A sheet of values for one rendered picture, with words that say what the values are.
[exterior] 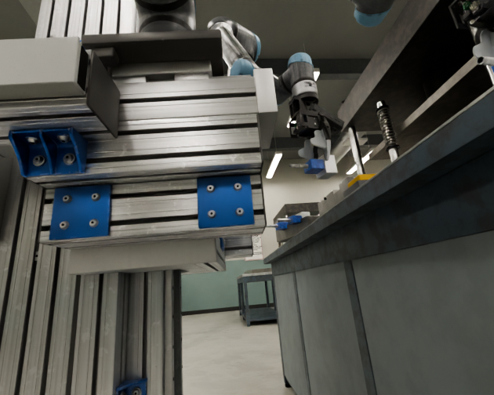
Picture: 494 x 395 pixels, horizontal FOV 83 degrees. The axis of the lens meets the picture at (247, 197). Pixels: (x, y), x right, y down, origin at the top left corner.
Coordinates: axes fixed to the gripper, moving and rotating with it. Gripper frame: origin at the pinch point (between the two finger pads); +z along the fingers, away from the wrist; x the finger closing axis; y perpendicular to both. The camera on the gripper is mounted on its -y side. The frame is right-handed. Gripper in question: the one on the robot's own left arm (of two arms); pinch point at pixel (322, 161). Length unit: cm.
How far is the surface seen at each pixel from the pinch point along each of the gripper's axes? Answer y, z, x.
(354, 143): -108, -70, -103
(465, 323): 4, 39, 31
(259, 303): -221, 85, -692
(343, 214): 4.4, 18.3, 10.1
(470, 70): -93, -54, -6
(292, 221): -4.2, 10.5, -30.5
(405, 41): -84, -87, -24
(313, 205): -248, -104, -400
